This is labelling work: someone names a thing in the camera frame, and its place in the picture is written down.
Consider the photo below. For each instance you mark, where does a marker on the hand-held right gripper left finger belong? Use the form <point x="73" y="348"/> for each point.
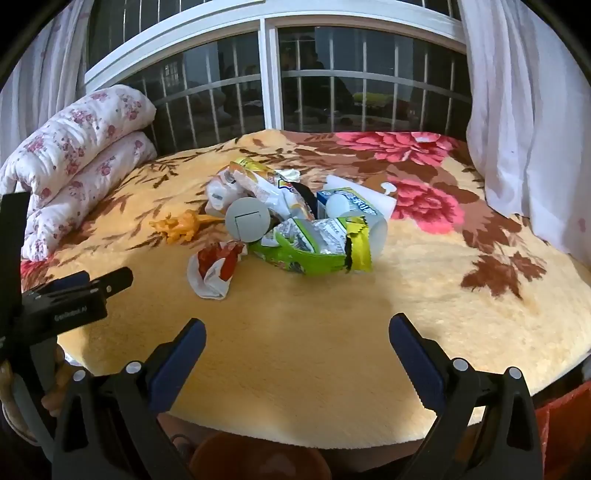
<point x="184" y="364"/>

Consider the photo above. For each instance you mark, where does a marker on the white sheer curtain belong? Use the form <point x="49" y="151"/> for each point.
<point x="41" y="83"/>
<point x="531" y="115"/>

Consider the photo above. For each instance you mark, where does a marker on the yellow and white snack wrapper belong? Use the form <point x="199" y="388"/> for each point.
<point x="272" y="189"/>

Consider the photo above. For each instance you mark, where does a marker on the yellow floral plush blanket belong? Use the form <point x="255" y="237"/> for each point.
<point x="300" y="346"/>

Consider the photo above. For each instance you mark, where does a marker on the white pink floral folded quilt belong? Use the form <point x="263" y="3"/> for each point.
<point x="69" y="152"/>

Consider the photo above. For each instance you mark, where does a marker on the red and white wrapper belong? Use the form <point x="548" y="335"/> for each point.
<point x="214" y="272"/>

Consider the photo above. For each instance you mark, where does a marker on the red plastic bin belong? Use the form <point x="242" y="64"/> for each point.
<point x="563" y="429"/>

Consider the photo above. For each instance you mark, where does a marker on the black fabric pouch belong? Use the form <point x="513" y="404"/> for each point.
<point x="307" y="196"/>

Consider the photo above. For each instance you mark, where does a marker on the green snack bag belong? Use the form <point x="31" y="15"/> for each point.
<point x="304" y="258"/>

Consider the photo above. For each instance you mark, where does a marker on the white barred window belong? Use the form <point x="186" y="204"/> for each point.
<point x="270" y="69"/>

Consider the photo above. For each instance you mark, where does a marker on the brown round basin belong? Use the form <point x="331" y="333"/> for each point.
<point x="258" y="459"/>

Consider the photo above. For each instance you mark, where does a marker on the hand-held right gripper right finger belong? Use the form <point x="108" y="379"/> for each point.
<point x="415" y="364"/>

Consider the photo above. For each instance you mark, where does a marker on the grey round lid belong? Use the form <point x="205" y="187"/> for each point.
<point x="249" y="219"/>

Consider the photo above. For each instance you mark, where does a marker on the orange toy dinosaur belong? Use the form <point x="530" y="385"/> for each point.
<point x="178" y="228"/>

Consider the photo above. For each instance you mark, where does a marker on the person's left hand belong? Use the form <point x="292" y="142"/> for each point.
<point x="59" y="369"/>

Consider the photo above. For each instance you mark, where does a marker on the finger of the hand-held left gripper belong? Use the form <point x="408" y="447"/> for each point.
<point x="115" y="279"/>
<point x="64" y="281"/>

